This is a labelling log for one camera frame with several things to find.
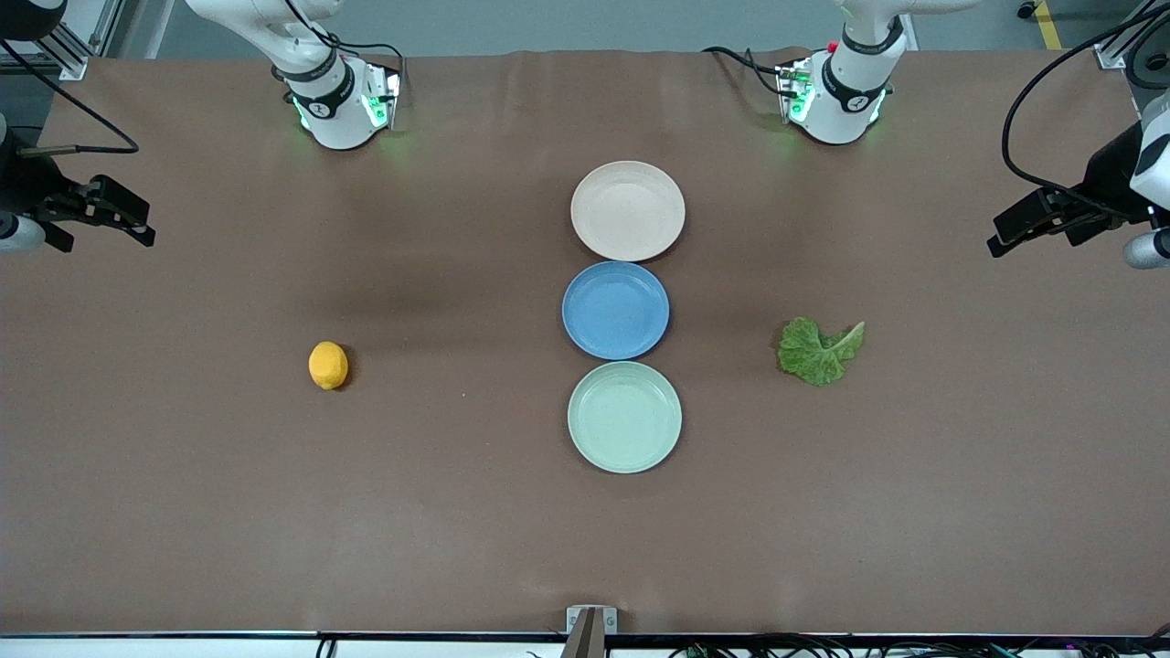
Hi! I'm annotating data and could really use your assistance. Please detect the yellow lemon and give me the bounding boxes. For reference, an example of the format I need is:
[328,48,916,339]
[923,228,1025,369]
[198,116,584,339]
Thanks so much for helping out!
[308,341,349,391]

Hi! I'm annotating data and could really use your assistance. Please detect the green lettuce leaf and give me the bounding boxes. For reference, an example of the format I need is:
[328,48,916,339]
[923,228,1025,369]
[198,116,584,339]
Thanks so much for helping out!
[777,316,867,387]

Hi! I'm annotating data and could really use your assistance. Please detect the yellow floor tape strip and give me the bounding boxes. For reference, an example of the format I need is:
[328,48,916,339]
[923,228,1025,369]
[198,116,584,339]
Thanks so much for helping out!
[1033,0,1064,51]

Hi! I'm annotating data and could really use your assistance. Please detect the brown table cover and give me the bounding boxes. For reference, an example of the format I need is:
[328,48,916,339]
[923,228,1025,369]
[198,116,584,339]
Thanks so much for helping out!
[0,48,1170,638]

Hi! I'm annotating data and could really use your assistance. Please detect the beige round plate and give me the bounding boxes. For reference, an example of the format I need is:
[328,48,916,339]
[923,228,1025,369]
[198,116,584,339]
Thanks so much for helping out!
[570,161,686,263]

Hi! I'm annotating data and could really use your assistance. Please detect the blue round plate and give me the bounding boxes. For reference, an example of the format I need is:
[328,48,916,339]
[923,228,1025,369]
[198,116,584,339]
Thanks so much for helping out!
[561,260,671,361]

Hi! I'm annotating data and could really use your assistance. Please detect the pale green round plate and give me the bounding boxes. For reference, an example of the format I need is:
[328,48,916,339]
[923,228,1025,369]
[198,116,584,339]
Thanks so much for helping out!
[567,361,684,474]

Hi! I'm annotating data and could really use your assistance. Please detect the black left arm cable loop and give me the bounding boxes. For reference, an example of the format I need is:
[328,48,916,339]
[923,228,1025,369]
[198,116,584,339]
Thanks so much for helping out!
[1124,27,1170,92]

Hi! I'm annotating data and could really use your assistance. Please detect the black right base cable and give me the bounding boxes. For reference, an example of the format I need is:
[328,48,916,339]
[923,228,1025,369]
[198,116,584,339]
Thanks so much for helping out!
[282,0,408,92]

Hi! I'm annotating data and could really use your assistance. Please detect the black base cable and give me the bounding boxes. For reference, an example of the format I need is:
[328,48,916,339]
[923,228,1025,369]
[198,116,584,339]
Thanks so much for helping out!
[282,0,408,92]
[702,46,792,97]

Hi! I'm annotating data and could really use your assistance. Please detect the black left base cable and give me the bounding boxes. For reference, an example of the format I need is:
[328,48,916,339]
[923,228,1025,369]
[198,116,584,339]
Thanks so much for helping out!
[702,46,792,97]

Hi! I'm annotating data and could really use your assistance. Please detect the white table edge rail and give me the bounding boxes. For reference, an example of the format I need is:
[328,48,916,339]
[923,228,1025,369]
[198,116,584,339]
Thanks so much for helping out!
[0,633,1170,658]

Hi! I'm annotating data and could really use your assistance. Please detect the silver camera mount bracket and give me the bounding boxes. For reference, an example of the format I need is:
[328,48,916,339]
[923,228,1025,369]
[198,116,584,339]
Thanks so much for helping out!
[566,605,619,635]

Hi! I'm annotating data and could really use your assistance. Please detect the brown camera post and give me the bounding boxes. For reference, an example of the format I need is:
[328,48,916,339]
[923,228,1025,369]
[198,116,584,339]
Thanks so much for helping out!
[559,610,608,658]

